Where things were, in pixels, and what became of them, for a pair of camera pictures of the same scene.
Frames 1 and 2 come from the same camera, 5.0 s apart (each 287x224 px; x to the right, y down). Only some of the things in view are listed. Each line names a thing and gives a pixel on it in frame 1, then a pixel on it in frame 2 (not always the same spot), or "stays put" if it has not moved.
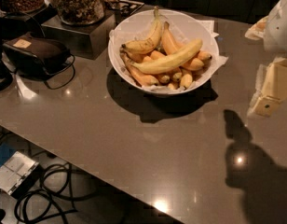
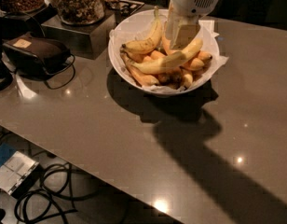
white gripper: (280, 28) -> (193, 0)
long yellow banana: (171, 61) stays put
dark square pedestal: (89, 40) stays put
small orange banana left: (143, 77) stays put
